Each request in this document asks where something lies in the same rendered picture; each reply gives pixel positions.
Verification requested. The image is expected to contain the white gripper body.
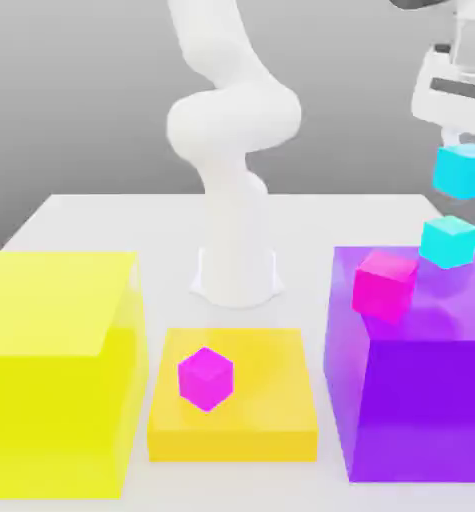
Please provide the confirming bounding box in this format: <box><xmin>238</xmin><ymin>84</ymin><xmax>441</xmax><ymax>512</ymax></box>
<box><xmin>410</xmin><ymin>51</ymin><xmax>475</xmax><ymax>140</ymax></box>

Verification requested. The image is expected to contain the small cyan cube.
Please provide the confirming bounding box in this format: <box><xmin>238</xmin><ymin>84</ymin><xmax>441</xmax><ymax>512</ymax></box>
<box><xmin>431</xmin><ymin>142</ymin><xmax>475</xmax><ymax>201</ymax></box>
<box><xmin>418</xmin><ymin>215</ymin><xmax>475</xmax><ymax>270</ymax></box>

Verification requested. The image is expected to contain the small pink cube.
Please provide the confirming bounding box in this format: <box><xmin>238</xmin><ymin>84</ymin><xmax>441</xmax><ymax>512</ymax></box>
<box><xmin>350</xmin><ymin>250</ymin><xmax>420</xmax><ymax>325</ymax></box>

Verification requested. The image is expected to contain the small magenta cube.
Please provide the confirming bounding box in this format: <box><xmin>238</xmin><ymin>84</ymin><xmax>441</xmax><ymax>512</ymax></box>
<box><xmin>177</xmin><ymin>346</ymin><xmax>235</xmax><ymax>414</ymax></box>

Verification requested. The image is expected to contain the large purple box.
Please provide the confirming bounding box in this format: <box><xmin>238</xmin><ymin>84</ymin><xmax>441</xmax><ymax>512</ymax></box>
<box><xmin>322</xmin><ymin>244</ymin><xmax>475</xmax><ymax>485</ymax></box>

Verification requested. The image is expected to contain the large orange box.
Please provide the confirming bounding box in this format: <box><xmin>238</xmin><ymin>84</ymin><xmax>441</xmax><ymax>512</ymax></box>
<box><xmin>146</xmin><ymin>327</ymin><xmax>319</xmax><ymax>464</ymax></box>

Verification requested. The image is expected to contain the large yellow box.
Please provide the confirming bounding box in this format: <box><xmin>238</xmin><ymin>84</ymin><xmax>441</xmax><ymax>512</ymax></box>
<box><xmin>0</xmin><ymin>249</ymin><xmax>151</xmax><ymax>501</ymax></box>

